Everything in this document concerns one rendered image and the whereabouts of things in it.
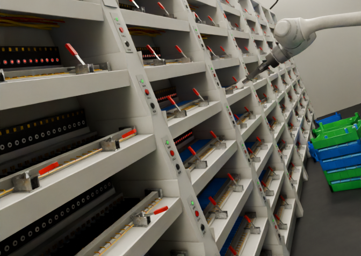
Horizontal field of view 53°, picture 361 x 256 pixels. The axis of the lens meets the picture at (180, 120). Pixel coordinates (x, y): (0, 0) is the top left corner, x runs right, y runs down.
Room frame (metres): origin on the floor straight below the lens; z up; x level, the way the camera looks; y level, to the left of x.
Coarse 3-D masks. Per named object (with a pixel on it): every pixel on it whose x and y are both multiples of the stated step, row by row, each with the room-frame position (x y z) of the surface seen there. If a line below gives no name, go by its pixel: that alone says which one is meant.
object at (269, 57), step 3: (270, 54) 1.79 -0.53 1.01; (267, 57) 1.79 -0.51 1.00; (270, 57) 1.78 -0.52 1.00; (273, 57) 1.78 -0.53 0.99; (267, 60) 1.79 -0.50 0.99; (270, 60) 1.78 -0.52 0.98; (273, 60) 1.78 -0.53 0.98; (264, 63) 1.79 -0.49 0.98; (267, 63) 1.79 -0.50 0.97; (270, 63) 1.78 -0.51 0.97; (273, 63) 1.78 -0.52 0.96; (276, 63) 1.78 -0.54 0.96; (279, 63) 1.80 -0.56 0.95; (267, 66) 1.79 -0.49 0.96; (273, 66) 1.79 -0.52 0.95; (276, 66) 1.80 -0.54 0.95
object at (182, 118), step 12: (156, 96) 1.50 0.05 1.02; (168, 96) 1.28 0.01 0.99; (192, 96) 1.71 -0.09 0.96; (204, 96) 1.67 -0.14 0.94; (216, 96) 1.66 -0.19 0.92; (168, 108) 1.46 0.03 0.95; (180, 108) 1.41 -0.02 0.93; (192, 108) 1.46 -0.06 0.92; (204, 108) 1.45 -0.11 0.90; (216, 108) 1.59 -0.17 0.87; (168, 120) 1.24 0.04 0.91; (180, 120) 1.21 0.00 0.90; (192, 120) 1.31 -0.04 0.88; (180, 132) 1.20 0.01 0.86
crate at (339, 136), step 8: (360, 120) 2.45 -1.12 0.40; (344, 128) 2.53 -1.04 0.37; (352, 128) 2.32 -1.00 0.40; (360, 128) 2.39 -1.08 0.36; (320, 136) 2.63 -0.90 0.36; (328, 136) 2.62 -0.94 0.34; (336, 136) 2.39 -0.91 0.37; (344, 136) 2.36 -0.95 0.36; (352, 136) 2.33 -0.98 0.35; (360, 136) 2.34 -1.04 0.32; (320, 144) 2.47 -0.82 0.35; (328, 144) 2.43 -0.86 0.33; (336, 144) 2.40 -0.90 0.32
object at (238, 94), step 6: (222, 84) 2.36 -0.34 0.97; (228, 84) 2.35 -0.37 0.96; (246, 84) 2.31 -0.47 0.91; (234, 90) 2.11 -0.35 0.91; (240, 90) 2.05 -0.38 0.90; (246, 90) 2.18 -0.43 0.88; (228, 96) 1.80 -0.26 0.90; (234, 96) 1.90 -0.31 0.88; (240, 96) 2.03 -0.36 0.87; (228, 102) 1.78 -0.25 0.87; (234, 102) 1.89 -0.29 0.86
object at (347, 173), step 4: (356, 168) 2.36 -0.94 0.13; (360, 168) 2.34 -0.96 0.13; (324, 172) 2.49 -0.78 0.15; (336, 172) 2.44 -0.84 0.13; (340, 172) 2.43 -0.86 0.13; (344, 172) 2.41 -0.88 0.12; (348, 172) 2.40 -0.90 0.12; (352, 172) 2.38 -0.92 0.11; (356, 172) 2.37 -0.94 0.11; (360, 172) 2.35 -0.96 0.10; (328, 176) 2.49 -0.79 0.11; (332, 176) 2.47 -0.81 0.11; (336, 176) 2.45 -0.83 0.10; (340, 176) 2.44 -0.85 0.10; (344, 176) 2.42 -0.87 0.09; (348, 176) 2.40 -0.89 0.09; (352, 176) 2.39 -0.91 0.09; (356, 176) 2.37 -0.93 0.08; (328, 180) 2.49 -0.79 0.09; (332, 180) 2.48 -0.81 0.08
